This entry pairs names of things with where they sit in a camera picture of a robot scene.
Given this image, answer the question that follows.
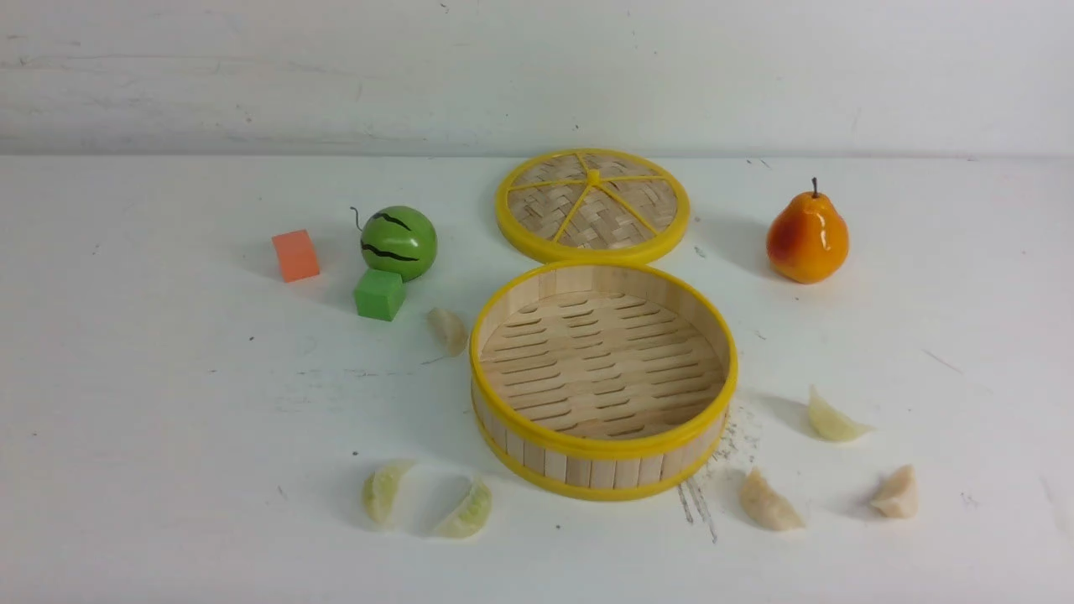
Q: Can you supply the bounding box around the beige dumpling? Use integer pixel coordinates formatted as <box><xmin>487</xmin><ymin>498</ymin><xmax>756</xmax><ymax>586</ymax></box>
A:
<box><xmin>427</xmin><ymin>307</ymin><xmax>469</xmax><ymax>357</ymax></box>
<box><xmin>738</xmin><ymin>466</ymin><xmax>806</xmax><ymax>532</ymax></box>
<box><xmin>869</xmin><ymin>464</ymin><xmax>918</xmax><ymax>519</ymax></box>

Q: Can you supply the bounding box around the green dumpling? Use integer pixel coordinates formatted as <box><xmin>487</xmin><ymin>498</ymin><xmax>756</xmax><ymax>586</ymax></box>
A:
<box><xmin>433</xmin><ymin>477</ymin><xmax>493</xmax><ymax>540</ymax></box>
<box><xmin>361</xmin><ymin>459</ymin><xmax>417</xmax><ymax>529</ymax></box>

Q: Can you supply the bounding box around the pale yellow dumpling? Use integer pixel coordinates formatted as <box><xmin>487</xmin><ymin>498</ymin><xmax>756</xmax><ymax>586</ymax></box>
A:
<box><xmin>808</xmin><ymin>383</ymin><xmax>874</xmax><ymax>443</ymax></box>

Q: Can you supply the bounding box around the bamboo steamer tray yellow rim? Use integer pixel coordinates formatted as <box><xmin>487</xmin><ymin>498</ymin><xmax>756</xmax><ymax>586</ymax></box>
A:
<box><xmin>469</xmin><ymin>261</ymin><xmax>739</xmax><ymax>501</ymax></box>

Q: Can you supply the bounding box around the bamboo steamer lid yellow rim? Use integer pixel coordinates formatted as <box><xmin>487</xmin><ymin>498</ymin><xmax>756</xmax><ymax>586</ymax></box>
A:
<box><xmin>494</xmin><ymin>148</ymin><xmax>691</xmax><ymax>264</ymax></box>

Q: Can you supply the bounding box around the green toy watermelon ball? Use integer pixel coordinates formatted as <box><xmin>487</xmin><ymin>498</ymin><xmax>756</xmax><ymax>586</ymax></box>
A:
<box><xmin>352</xmin><ymin>206</ymin><xmax>440</xmax><ymax>283</ymax></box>

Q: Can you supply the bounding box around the green foam cube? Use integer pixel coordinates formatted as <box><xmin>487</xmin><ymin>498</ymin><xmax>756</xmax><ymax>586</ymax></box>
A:
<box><xmin>352</xmin><ymin>268</ymin><xmax>406</xmax><ymax>322</ymax></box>

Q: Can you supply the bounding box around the orange foam cube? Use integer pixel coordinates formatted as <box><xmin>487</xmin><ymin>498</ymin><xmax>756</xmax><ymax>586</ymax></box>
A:
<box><xmin>271</xmin><ymin>229</ymin><xmax>320</xmax><ymax>283</ymax></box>

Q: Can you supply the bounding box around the orange toy pear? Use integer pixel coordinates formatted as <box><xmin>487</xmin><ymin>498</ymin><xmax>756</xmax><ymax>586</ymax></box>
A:
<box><xmin>766</xmin><ymin>177</ymin><xmax>850</xmax><ymax>285</ymax></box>

